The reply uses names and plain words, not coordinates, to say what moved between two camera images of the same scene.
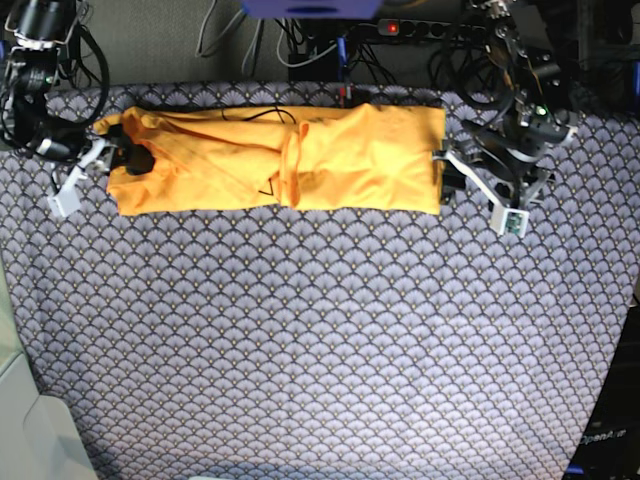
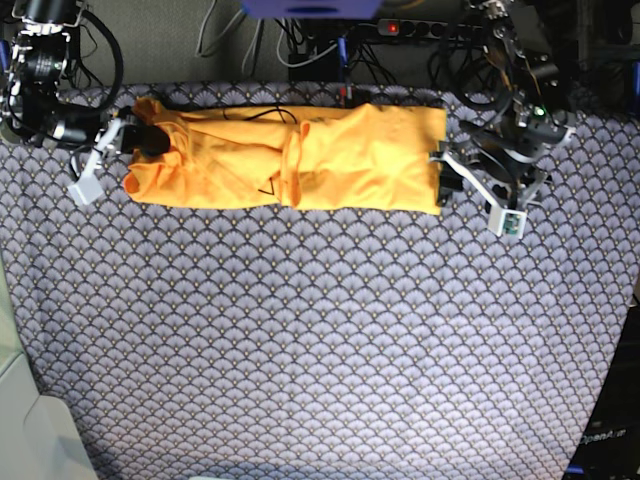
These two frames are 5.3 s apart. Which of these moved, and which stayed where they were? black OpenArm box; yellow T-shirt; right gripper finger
Moved: right gripper finger
Stayed: black OpenArm box; yellow T-shirt
